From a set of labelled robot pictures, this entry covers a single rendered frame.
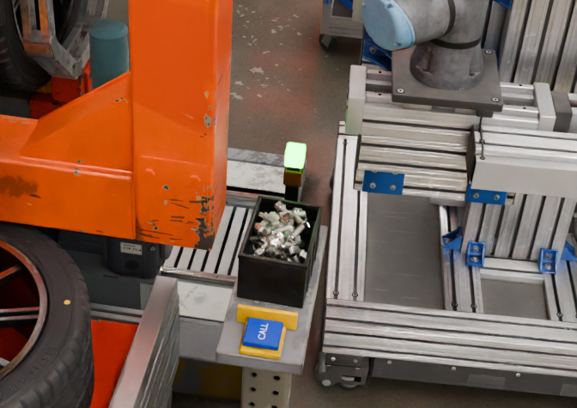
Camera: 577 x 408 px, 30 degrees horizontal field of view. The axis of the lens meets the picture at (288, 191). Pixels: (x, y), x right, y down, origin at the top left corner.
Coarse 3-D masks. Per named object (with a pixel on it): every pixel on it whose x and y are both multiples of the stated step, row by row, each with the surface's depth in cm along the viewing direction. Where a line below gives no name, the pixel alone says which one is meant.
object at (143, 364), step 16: (160, 288) 229; (176, 288) 232; (160, 304) 225; (176, 304) 234; (144, 320) 221; (160, 320) 221; (176, 320) 237; (144, 336) 217; (160, 336) 220; (144, 352) 214; (160, 352) 222; (128, 368) 210; (144, 368) 210; (160, 368) 224; (128, 384) 207; (144, 384) 210; (112, 400) 203; (128, 400) 204; (144, 400) 212
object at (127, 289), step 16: (64, 240) 252; (80, 240) 251; (96, 240) 251; (112, 240) 247; (128, 240) 246; (80, 256) 259; (96, 256) 259; (112, 256) 250; (128, 256) 249; (144, 256) 248; (160, 256) 251; (96, 272) 255; (112, 272) 255; (128, 272) 252; (144, 272) 251; (160, 272) 253; (96, 288) 257; (112, 288) 257; (128, 288) 256; (144, 288) 261; (112, 304) 260; (128, 304) 259; (144, 304) 264
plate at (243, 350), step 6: (282, 330) 211; (282, 336) 210; (282, 342) 209; (240, 348) 207; (246, 348) 207; (252, 348) 207; (258, 348) 207; (246, 354) 207; (252, 354) 206; (258, 354) 206; (264, 354) 206; (270, 354) 206; (276, 354) 206
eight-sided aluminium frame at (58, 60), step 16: (32, 0) 230; (48, 0) 228; (32, 16) 231; (48, 16) 229; (80, 16) 271; (96, 16) 271; (32, 32) 233; (48, 32) 231; (80, 32) 269; (32, 48) 234; (48, 48) 233; (64, 48) 260; (80, 48) 260; (48, 64) 247; (64, 64) 245; (80, 64) 257
